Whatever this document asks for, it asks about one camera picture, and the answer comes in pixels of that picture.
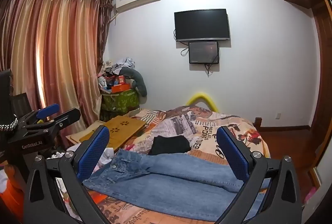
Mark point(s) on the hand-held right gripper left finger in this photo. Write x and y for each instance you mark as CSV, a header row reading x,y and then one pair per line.
x,y
93,151

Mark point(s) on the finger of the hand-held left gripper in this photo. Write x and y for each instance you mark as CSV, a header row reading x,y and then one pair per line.
x,y
67,115
48,110

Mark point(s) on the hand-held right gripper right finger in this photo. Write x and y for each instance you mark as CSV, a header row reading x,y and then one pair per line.
x,y
233,154

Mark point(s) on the blue denim pants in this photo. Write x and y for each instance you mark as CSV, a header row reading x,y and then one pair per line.
x,y
168,177

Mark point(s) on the white crumpled cloth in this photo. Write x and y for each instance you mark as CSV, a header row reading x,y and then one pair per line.
x,y
106,157

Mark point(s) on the dark chair back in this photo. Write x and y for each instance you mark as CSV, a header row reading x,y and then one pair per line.
x,y
20,104

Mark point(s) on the wooden lap desk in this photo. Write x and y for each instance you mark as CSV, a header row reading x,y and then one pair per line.
x,y
124,126

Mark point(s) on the green patterned storage box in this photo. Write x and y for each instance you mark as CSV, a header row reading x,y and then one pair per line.
x,y
119,102

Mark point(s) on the printed blanket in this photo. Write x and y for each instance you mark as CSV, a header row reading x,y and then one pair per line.
x,y
181,125

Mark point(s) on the orange box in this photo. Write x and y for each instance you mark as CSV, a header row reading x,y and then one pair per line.
x,y
121,87

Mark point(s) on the black folded cloth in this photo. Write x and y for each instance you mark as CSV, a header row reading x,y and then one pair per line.
x,y
170,144

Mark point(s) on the pink striped curtain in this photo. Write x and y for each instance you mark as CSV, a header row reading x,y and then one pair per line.
x,y
51,45

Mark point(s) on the yellow foam tube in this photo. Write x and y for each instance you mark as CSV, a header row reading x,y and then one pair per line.
x,y
199,96

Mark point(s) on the pile of clothes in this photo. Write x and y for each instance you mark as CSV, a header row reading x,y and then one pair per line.
x,y
116,65

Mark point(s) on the grey plush pillow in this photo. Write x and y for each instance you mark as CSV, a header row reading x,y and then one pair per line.
x,y
138,78

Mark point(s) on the wooden bed post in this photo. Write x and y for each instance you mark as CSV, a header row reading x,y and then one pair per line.
x,y
257,124

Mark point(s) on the white wall socket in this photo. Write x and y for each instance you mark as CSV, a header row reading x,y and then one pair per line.
x,y
278,115

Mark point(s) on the small black wall monitor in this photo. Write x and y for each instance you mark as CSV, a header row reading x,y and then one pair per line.
x,y
203,52

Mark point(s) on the black wall television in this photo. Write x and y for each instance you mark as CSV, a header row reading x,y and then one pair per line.
x,y
202,24

